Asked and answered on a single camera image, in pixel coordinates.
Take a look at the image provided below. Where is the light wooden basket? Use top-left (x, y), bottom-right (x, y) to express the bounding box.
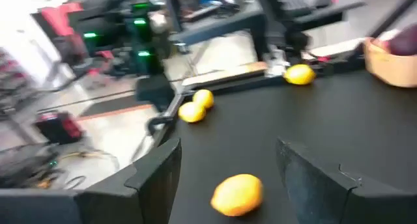
top-left (362, 36), bottom-right (417, 89)

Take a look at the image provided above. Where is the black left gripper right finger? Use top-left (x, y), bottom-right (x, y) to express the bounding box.
top-left (276, 138), bottom-right (417, 224)

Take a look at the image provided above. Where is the black diagonal frame brace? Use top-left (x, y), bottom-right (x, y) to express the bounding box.
top-left (367, 0), bottom-right (417, 39)

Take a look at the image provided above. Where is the red and black box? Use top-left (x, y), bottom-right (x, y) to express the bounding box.
top-left (35, 110), bottom-right (85, 145)

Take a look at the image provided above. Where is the black computer with green lights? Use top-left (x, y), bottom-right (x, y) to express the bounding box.
top-left (80, 0), bottom-right (165, 76)

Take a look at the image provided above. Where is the dark red apple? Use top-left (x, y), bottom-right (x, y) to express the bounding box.
top-left (387, 23), bottom-right (417, 57)

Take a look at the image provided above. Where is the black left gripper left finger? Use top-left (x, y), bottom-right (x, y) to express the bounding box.
top-left (0, 137), bottom-right (182, 224)

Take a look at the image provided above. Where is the yellow lemon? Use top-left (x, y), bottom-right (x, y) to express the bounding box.
top-left (283, 63), bottom-right (317, 87)
top-left (210, 173), bottom-right (265, 217)
top-left (192, 89), bottom-right (215, 110)
top-left (177, 101), bottom-right (207, 124)

